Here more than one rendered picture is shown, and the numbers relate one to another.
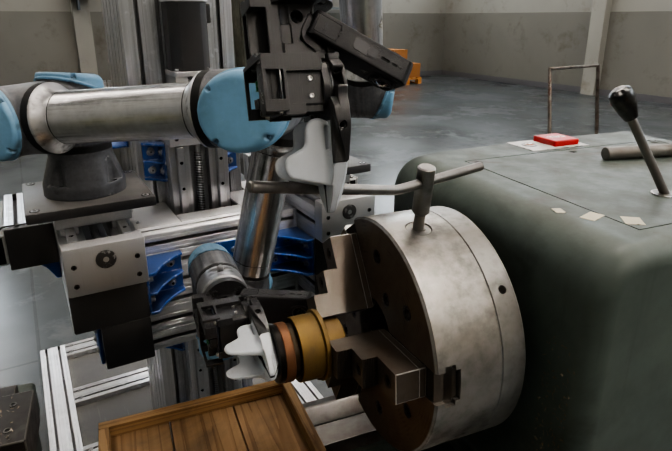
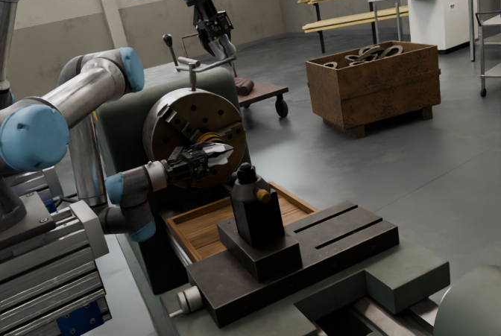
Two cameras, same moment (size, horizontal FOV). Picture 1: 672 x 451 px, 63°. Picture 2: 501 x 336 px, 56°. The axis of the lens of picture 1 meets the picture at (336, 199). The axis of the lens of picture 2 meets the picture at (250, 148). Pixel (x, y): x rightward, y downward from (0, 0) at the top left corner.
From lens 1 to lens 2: 1.45 m
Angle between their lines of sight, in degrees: 83
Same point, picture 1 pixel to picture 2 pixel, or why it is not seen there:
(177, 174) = not seen: outside the picture
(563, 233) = (208, 76)
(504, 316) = not seen: hidden behind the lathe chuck
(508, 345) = not seen: hidden behind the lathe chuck
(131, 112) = (98, 89)
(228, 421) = (194, 233)
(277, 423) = (197, 220)
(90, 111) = (81, 98)
